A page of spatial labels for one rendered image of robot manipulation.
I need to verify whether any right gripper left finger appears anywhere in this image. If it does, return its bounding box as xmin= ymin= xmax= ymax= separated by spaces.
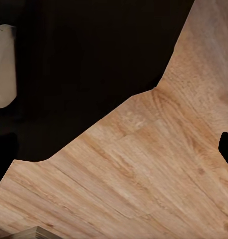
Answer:
xmin=0 ymin=132 xmax=19 ymax=182

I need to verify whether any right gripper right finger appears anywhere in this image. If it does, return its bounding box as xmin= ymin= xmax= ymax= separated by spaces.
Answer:
xmin=218 ymin=132 xmax=228 ymax=163

